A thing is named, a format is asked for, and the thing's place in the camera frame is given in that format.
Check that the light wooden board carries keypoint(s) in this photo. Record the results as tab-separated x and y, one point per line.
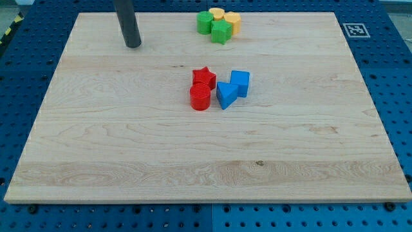
116	125

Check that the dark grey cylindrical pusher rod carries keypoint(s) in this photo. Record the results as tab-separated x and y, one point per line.
128	23

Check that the yellow hexagon block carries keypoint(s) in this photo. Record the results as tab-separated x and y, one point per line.
234	19

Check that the yellow heart block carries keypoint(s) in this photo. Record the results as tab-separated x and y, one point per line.
218	13

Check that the blue cube block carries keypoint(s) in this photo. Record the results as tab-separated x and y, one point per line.
241	79

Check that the red cylinder block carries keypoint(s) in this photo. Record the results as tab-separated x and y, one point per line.
200	96

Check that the white fiducial marker tag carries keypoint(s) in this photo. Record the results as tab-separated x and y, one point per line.
356	30

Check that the red star block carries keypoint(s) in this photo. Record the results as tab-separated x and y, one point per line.
205	76

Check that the blue triangle block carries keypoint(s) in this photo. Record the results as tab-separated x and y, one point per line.
226	94

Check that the green cylinder block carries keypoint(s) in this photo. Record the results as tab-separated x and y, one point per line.
203	22

